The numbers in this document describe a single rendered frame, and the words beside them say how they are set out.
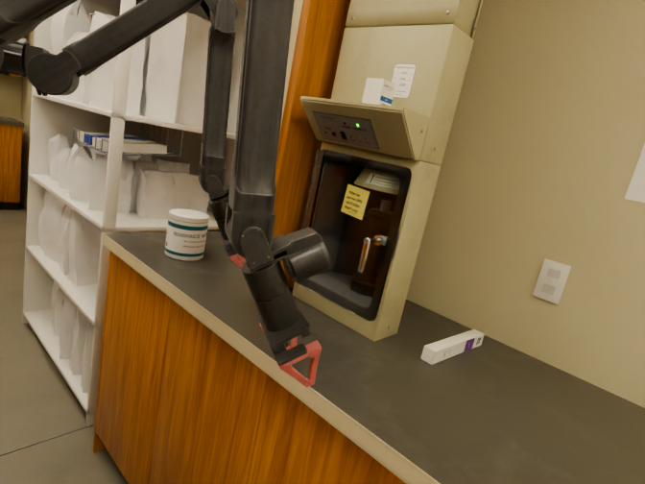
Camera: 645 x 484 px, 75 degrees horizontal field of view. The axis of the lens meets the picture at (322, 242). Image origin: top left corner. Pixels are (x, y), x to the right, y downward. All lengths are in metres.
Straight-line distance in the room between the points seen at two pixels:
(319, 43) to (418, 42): 0.29
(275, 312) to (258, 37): 0.37
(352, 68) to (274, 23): 0.63
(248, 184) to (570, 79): 1.04
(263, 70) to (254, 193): 0.15
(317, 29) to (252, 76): 0.70
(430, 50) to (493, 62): 0.44
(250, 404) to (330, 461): 0.26
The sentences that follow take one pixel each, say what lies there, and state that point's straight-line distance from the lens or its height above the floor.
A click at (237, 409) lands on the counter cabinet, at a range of 1.14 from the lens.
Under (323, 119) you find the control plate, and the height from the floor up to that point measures 1.46.
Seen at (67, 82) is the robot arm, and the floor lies 1.42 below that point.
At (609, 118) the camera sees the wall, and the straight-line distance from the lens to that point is 1.36.
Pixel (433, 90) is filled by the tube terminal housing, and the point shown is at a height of 1.57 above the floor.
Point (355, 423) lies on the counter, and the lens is 0.82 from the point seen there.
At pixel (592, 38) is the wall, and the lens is 1.42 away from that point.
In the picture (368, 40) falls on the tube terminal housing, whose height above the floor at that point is 1.68.
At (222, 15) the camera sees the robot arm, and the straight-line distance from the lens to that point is 1.05.
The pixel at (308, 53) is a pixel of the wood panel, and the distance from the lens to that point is 1.23.
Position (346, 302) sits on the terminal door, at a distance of 1.14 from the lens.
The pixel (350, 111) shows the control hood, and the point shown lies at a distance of 1.03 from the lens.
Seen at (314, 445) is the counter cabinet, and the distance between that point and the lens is 0.96.
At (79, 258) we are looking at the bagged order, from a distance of 2.32.
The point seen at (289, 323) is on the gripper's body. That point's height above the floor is 1.13.
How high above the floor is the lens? 1.40
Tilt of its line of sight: 13 degrees down
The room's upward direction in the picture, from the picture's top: 12 degrees clockwise
